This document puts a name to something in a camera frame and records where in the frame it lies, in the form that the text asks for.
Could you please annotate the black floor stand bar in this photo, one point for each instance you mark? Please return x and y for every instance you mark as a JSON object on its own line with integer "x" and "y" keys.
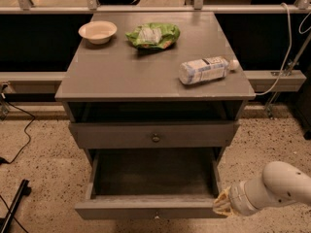
{"x": 23, "y": 190}

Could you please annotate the green chip bag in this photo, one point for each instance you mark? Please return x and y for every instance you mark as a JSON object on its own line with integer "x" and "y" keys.
{"x": 154, "y": 35}

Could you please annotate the grey top drawer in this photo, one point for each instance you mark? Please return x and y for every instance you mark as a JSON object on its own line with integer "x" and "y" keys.
{"x": 153, "y": 135}

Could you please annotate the white bowl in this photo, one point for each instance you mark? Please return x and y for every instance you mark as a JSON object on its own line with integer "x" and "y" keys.
{"x": 98, "y": 32}

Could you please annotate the grey wooden drawer cabinet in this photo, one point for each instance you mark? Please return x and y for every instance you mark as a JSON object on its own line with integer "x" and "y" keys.
{"x": 118, "y": 83}

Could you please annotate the plastic water bottle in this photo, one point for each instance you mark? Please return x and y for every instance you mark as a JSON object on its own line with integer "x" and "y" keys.
{"x": 206, "y": 69}

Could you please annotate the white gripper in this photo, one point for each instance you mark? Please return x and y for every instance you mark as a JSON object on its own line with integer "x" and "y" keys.
{"x": 237, "y": 198}

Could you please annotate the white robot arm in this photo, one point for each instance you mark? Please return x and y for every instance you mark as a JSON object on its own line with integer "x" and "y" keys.
{"x": 280, "y": 184}

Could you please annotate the grey drawer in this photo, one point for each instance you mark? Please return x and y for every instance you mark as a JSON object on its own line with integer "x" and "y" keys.
{"x": 153, "y": 135}
{"x": 151, "y": 184}

